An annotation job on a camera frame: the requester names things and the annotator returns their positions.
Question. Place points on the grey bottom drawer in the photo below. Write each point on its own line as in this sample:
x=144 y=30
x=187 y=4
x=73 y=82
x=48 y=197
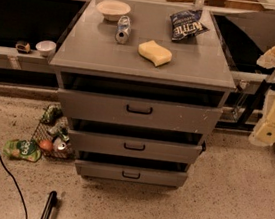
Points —
x=130 y=173

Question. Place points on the grey drawer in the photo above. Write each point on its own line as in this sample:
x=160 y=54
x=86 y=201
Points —
x=132 y=147
x=130 y=173
x=138 y=112

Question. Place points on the grey drawer cabinet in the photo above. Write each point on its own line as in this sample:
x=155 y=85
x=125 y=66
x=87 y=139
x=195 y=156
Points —
x=90 y=60

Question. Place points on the grey middle drawer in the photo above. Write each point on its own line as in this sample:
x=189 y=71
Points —
x=132 y=147

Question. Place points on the grey top drawer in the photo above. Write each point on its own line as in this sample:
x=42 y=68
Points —
x=138 y=112

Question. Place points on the black tray stand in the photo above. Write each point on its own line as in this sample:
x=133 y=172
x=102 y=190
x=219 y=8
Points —
x=245 y=38

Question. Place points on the blue chips bag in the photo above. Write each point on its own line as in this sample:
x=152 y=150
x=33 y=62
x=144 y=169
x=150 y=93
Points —
x=187 y=24

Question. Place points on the yellow sponge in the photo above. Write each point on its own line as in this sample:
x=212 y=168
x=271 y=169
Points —
x=155 y=53

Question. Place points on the crushed silver can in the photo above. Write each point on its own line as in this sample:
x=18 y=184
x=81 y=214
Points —
x=123 y=30

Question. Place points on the white bowl on cabinet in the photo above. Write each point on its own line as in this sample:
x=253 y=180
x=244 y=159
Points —
x=113 y=10

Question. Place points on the green bottle in basket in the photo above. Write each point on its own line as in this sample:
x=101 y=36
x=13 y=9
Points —
x=59 y=130

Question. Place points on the silver can in basket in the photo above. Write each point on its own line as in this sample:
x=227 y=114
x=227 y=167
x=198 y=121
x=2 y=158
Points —
x=60 y=146

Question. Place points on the green bag by cabinet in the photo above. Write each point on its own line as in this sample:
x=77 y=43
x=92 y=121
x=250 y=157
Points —
x=51 y=114

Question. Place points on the red apple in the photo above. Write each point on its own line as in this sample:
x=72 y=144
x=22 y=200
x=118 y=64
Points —
x=46 y=145

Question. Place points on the small white cup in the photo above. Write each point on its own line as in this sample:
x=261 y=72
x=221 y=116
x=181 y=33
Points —
x=46 y=48

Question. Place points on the black pole on floor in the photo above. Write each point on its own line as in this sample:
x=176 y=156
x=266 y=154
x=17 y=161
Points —
x=51 y=203

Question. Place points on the green snack pouch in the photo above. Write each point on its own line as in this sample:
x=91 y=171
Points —
x=22 y=150

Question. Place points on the small dark tape measure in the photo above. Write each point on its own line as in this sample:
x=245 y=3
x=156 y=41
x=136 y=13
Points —
x=23 y=47

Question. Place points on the wire mesh basket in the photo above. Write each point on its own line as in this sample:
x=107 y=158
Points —
x=41 y=134

